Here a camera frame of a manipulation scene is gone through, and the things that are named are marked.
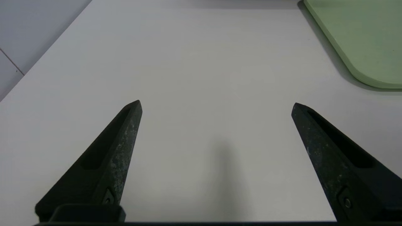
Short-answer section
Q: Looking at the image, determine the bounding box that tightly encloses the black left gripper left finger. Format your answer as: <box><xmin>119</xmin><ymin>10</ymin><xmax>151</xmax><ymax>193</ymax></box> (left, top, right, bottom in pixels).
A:
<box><xmin>35</xmin><ymin>100</ymin><xmax>143</xmax><ymax>223</ymax></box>

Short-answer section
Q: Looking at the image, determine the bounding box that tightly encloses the green plastic tray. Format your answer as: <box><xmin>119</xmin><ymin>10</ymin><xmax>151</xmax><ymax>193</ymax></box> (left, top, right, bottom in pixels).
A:
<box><xmin>303</xmin><ymin>0</ymin><xmax>402</xmax><ymax>89</ymax></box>

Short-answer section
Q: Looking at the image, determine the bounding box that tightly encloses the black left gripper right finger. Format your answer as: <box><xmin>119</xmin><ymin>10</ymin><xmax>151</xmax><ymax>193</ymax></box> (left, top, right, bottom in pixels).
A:
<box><xmin>291</xmin><ymin>103</ymin><xmax>402</xmax><ymax>222</ymax></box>

